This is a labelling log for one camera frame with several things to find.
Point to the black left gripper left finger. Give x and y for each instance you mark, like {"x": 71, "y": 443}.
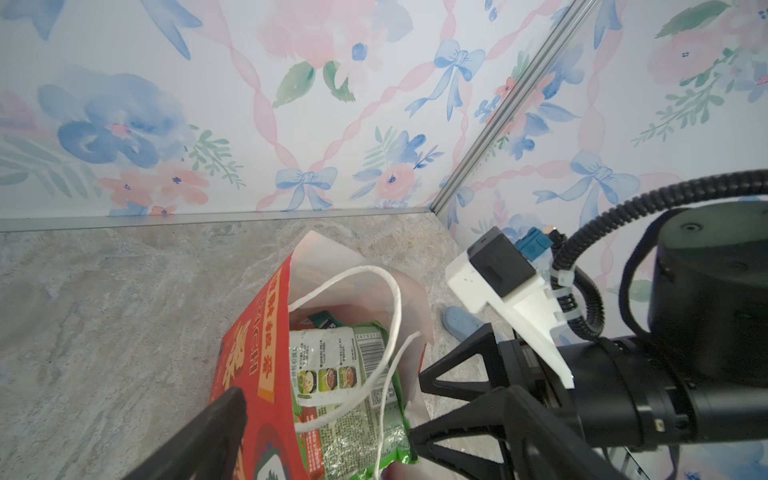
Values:
{"x": 205, "y": 448}

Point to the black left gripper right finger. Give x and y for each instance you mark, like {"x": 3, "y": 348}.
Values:
{"x": 543, "y": 447}

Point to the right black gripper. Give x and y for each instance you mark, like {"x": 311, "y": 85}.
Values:
{"x": 623, "y": 395}

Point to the red paper gift bag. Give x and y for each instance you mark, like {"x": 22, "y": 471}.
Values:
{"x": 319, "y": 274}

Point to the green noodle packet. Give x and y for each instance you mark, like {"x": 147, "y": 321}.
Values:
{"x": 329, "y": 363}

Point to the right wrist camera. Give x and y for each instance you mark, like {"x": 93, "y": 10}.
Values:
{"x": 493, "y": 272}

